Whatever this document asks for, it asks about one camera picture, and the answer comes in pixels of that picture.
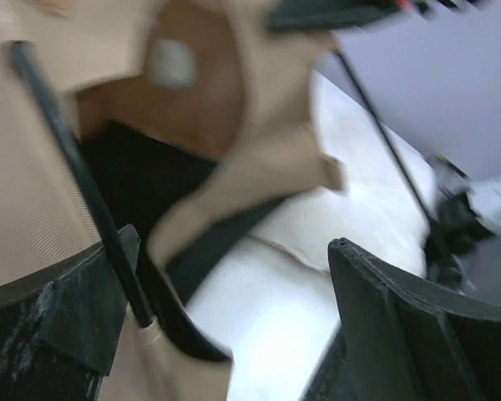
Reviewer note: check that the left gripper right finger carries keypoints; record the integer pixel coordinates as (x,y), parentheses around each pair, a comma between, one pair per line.
(409,338)

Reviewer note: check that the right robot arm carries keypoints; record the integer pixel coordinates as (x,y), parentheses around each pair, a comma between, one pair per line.
(455,227)

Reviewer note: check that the white fluffy pillow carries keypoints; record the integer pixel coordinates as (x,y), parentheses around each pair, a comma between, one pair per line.
(270,299)

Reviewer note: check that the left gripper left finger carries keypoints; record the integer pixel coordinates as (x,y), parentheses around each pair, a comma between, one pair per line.
(59,329)

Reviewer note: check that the beige pet tent fabric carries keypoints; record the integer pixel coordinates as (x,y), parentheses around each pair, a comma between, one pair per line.
(171,165)

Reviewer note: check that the white pompom toy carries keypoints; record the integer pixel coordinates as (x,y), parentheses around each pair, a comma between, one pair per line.
(171,64)

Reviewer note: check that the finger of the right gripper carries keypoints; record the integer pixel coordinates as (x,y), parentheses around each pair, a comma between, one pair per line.
(328,14)

